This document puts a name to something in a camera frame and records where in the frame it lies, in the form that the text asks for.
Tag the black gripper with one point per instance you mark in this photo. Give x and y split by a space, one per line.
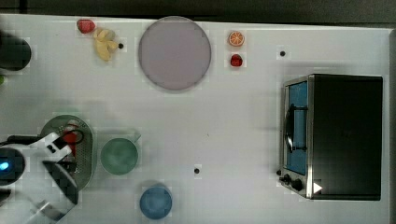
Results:
69 164

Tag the red plush ketchup bottle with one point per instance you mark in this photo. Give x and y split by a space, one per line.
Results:
71 137

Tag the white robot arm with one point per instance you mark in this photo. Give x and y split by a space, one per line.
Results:
41 190

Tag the green metal strainer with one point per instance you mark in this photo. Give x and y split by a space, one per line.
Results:
84 146

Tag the green metal mug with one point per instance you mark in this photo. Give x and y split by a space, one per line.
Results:
119 155

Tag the blue cup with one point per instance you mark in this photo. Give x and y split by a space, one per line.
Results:
156 202

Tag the green small object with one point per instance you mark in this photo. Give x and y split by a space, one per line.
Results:
2 80

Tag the black cylinder cup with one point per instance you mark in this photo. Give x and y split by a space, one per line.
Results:
15 53

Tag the yellow banana peel toy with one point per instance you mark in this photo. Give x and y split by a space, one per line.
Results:
104 43

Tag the red round toy fruit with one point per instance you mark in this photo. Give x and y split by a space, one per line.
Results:
85 26

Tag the grey round plate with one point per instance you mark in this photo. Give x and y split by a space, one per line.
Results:
174 53

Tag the red strawberry toy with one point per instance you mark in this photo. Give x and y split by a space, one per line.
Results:
236 60

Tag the orange slice toy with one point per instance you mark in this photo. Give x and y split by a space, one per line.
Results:
236 39

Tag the black toaster oven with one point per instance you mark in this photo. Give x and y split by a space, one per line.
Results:
332 137

